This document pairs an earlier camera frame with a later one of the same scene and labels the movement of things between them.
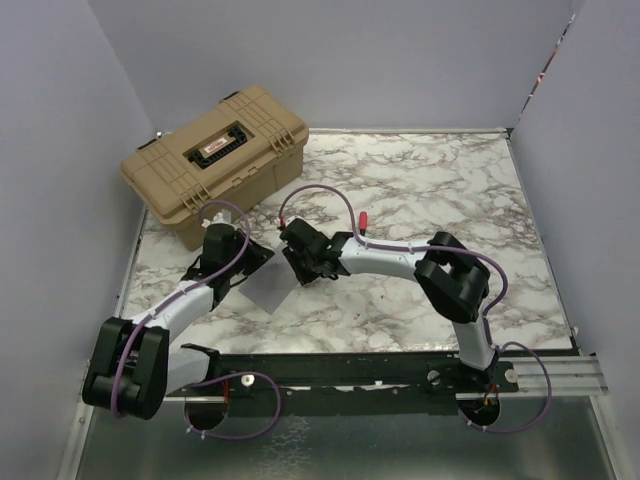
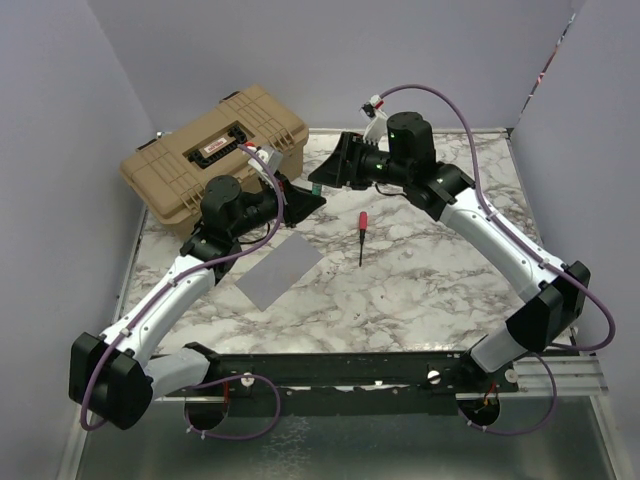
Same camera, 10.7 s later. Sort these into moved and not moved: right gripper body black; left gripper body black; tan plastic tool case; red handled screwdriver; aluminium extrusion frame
Moved: left gripper body black; right gripper body black
Not moved: tan plastic tool case; aluminium extrusion frame; red handled screwdriver
